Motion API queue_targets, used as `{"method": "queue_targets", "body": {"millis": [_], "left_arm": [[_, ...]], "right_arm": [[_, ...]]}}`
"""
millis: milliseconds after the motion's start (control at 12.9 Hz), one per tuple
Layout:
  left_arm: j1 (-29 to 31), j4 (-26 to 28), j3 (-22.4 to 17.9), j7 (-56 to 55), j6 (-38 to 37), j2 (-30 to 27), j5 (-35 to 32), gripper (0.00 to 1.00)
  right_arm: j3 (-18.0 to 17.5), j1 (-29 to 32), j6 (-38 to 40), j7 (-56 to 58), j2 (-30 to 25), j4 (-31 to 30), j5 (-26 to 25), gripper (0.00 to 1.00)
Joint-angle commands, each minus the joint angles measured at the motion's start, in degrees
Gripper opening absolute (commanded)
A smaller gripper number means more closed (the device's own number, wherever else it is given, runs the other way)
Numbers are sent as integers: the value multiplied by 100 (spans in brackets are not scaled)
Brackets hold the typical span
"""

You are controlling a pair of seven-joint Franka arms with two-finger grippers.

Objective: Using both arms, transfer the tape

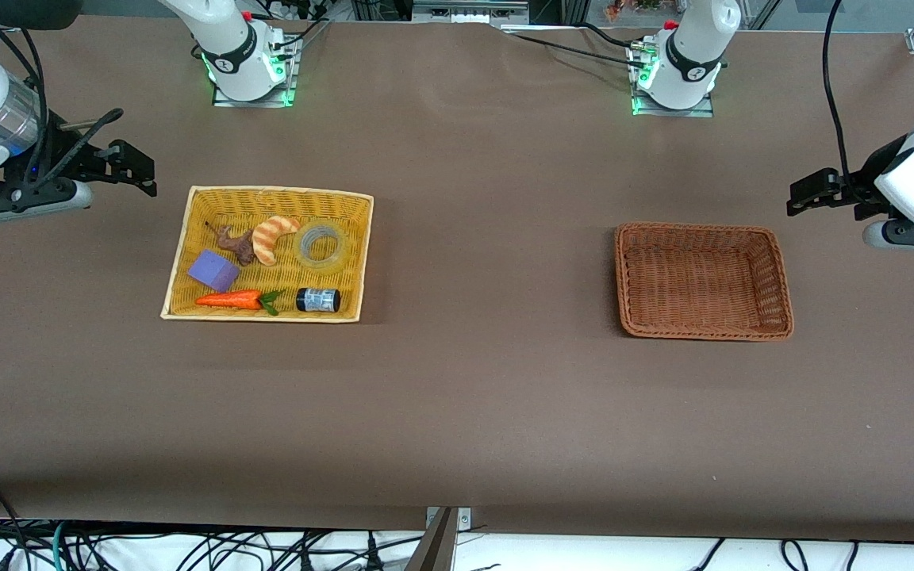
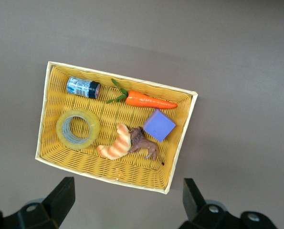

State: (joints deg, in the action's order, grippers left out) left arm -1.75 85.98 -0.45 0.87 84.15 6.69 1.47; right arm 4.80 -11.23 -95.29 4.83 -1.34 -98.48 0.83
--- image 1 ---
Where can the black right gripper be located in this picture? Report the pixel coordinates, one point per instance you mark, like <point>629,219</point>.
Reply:
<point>70,152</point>

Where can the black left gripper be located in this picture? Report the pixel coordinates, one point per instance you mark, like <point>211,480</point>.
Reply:
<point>856,189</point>

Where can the clear yellowish tape roll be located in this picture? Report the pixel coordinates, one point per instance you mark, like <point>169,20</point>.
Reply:
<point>304,252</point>

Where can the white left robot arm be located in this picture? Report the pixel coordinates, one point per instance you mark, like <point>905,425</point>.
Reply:
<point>695,47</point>

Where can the brown toy animal figure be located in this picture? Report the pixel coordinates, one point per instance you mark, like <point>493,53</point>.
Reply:
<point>236,244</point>

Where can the purple foam block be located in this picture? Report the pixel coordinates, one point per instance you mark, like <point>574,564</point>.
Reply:
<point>213,270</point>

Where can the brown woven basket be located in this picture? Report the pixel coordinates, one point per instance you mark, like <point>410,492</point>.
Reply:
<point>703,277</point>

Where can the toy croissant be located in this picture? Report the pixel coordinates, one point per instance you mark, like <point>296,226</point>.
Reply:
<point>268,238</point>

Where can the orange toy carrot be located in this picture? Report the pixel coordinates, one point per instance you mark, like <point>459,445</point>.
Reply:
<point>231,300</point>

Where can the small black-capped bottle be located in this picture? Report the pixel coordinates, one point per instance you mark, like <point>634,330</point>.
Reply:
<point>316,300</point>

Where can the yellow woven basket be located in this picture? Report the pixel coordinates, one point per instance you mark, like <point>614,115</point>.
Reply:
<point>338,277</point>

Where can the grey equipment box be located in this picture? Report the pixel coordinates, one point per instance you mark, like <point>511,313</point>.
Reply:
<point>469,9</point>

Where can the metal table leg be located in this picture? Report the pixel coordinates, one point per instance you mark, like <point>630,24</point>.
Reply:
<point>435,547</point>

